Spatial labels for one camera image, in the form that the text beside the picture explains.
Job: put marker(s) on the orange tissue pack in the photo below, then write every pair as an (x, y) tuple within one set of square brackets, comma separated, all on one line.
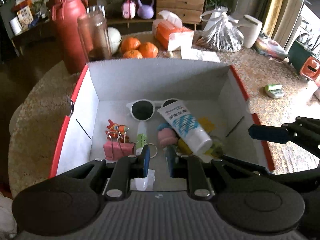
[(170, 32)]

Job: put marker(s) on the red white cardboard box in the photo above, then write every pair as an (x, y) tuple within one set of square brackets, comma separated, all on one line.
[(180, 92)]

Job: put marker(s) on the green orange tissue box holder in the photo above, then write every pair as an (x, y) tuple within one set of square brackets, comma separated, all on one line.
[(305, 61)]

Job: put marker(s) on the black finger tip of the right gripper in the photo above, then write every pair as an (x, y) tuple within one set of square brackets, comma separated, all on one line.
[(280, 135)]

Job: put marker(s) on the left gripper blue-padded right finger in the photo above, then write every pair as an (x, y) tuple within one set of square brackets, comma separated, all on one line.
[(189, 167)]

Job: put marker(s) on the small clear plastic case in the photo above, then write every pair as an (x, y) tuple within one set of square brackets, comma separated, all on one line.
[(143, 184)]

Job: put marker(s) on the red charm keychain with ring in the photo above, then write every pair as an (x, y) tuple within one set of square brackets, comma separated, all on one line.
[(117, 132)]

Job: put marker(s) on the clear plastic bag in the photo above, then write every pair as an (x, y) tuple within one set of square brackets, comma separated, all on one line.
[(220, 34)]

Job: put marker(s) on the orange fruit left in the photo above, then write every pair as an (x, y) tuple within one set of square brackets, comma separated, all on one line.
[(130, 43)]

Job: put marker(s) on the white sunglasses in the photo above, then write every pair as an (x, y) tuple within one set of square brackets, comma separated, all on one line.
[(144, 109)]

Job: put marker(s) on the white paper sheet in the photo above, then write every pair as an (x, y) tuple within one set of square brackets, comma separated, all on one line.
[(196, 54)]

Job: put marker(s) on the orange fruit right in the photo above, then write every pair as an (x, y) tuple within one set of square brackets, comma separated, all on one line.
[(148, 50)]

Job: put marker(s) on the purple kettlebell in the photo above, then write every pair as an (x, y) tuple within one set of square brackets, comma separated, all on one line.
[(145, 11)]

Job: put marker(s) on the wooden tv cabinet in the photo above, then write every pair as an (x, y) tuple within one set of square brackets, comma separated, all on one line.
[(188, 11)]

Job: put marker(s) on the clear glass tumbler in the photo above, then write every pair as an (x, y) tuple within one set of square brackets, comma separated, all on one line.
[(92, 29)]

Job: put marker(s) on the small white green tube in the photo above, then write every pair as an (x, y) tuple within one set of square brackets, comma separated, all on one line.
[(141, 140)]

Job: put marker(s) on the orange fruit front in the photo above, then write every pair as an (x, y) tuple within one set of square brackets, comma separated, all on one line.
[(132, 54)]

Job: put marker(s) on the blue white cream tube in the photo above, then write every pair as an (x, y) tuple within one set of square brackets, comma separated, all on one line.
[(187, 127)]

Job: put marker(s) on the orange fruit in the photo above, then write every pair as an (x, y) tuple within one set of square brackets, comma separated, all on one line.
[(132, 54), (130, 43), (148, 50)]

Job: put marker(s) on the white round melon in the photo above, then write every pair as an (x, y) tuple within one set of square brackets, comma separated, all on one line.
[(115, 39)]

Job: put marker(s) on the white jug with handle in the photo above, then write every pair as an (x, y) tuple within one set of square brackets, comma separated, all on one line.
[(250, 27)]

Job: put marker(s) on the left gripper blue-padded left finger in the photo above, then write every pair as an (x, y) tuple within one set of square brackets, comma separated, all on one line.
[(123, 171)]

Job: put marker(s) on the red water bottle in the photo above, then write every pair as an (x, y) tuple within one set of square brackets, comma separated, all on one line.
[(64, 15)]

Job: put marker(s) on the pink toy case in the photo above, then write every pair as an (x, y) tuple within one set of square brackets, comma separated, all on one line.
[(128, 9)]

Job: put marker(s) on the pink binder clip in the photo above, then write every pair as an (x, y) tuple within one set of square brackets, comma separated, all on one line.
[(115, 150)]

